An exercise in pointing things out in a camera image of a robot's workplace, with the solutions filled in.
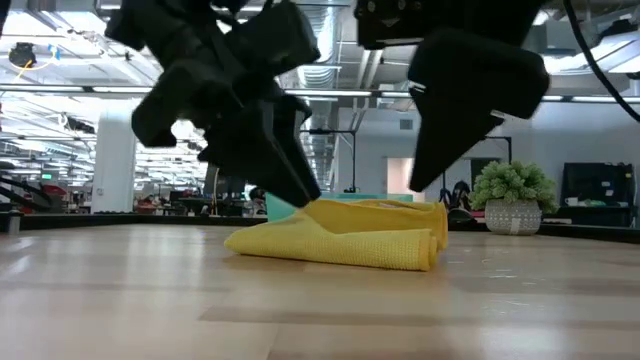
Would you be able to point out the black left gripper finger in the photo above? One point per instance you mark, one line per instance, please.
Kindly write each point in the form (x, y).
(250, 150)
(302, 150)

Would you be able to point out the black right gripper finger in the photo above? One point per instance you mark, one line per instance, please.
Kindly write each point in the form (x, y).
(470, 85)

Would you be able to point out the yellow microfiber towel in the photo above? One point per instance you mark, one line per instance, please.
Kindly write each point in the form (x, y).
(350, 240)

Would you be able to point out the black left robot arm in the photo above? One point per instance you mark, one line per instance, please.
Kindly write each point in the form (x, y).
(3, 12)

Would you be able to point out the black background robot arm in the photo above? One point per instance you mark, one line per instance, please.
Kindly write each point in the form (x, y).
(457, 195)

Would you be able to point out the teal plastic basket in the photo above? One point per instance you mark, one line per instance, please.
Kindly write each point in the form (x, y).
(285, 207)

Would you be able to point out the dark background computer monitor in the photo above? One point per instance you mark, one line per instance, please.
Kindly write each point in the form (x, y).
(227, 187)

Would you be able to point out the green plant in white pot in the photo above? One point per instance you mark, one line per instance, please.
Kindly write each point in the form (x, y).
(510, 190)

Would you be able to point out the white building pillar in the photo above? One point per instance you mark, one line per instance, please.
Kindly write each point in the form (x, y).
(115, 170)

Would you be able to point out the black background cabinet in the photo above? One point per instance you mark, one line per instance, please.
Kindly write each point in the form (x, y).
(590, 180)

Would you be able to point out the black background frame stand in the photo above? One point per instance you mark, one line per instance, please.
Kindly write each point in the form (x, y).
(354, 160)
(510, 150)

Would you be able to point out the grey wall vent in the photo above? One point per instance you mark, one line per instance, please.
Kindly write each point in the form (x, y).
(406, 124)

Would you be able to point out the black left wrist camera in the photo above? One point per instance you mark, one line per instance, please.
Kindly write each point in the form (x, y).
(280, 40)

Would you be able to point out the silver ceiling air duct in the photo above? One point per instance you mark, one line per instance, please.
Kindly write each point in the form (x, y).
(327, 35)

